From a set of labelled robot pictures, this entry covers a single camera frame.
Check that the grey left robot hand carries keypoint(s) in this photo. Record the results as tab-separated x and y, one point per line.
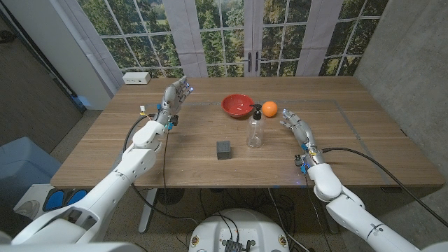
171	98

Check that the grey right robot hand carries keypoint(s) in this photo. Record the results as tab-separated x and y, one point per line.
304	136

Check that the clear pump dispenser bottle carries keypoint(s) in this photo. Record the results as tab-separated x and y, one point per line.
255	134

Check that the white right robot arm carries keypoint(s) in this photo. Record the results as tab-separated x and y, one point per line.
353	213

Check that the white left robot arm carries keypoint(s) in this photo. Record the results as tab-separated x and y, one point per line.
112	189

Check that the red bowl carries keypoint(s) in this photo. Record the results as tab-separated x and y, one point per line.
237	105

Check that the dark grey block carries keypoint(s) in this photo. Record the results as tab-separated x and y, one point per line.
223	150

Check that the white power strip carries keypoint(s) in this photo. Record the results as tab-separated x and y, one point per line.
136	78

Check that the orange fruit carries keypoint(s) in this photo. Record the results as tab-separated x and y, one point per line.
269	109

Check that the printed window backdrop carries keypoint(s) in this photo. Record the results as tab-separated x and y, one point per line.
224	35

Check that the grey table leg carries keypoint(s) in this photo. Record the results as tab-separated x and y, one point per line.
332	224

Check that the black round fan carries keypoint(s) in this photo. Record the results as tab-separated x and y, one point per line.
171	196

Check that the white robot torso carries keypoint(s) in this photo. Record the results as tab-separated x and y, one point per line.
238	227

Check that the white table leg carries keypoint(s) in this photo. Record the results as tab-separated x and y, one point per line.
147	213

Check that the black torso electronics module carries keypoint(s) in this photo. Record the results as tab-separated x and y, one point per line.
232	246

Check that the black foot pedal blue pads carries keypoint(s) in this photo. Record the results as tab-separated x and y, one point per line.
66	199

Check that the blue-grey bin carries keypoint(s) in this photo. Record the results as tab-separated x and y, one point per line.
24	164

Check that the white sneaker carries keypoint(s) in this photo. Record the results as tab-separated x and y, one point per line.
28	209

